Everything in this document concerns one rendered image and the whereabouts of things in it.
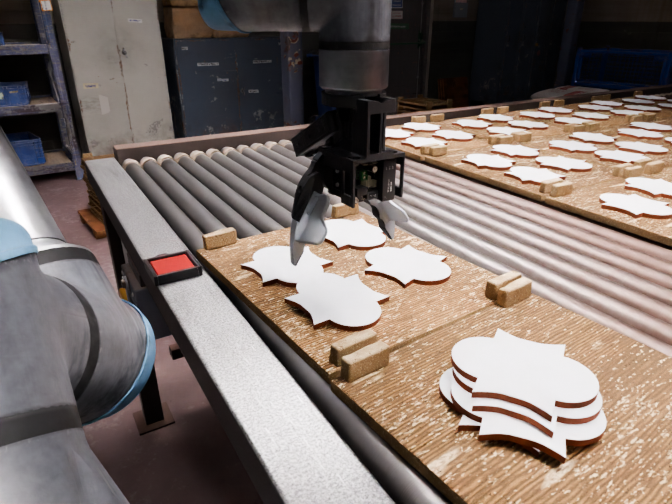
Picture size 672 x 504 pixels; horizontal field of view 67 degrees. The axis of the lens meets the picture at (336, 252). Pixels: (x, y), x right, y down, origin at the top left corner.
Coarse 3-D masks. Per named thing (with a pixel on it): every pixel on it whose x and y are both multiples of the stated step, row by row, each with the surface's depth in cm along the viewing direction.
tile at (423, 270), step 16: (368, 256) 83; (384, 256) 83; (400, 256) 83; (416, 256) 83; (432, 256) 83; (368, 272) 79; (384, 272) 78; (400, 272) 78; (416, 272) 78; (432, 272) 78; (448, 272) 78
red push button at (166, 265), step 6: (168, 258) 86; (174, 258) 86; (180, 258) 86; (186, 258) 86; (150, 264) 85; (156, 264) 84; (162, 264) 84; (168, 264) 84; (174, 264) 84; (180, 264) 84; (186, 264) 84; (192, 264) 84; (156, 270) 82; (162, 270) 82; (168, 270) 82; (174, 270) 82
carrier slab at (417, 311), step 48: (240, 240) 91; (288, 240) 91; (240, 288) 75; (288, 288) 75; (384, 288) 75; (432, 288) 75; (480, 288) 75; (288, 336) 64; (336, 336) 64; (384, 336) 64
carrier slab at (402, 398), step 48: (432, 336) 64; (480, 336) 64; (528, 336) 64; (576, 336) 64; (624, 336) 64; (336, 384) 56; (384, 384) 55; (432, 384) 55; (624, 384) 55; (384, 432) 50; (432, 432) 49; (624, 432) 49; (432, 480) 45; (480, 480) 44; (528, 480) 44; (576, 480) 44; (624, 480) 44
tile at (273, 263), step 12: (264, 252) 85; (276, 252) 85; (288, 252) 85; (252, 264) 80; (264, 264) 80; (276, 264) 80; (288, 264) 80; (300, 264) 80; (312, 264) 80; (324, 264) 81; (264, 276) 77; (276, 276) 77; (288, 276) 77; (300, 276) 77
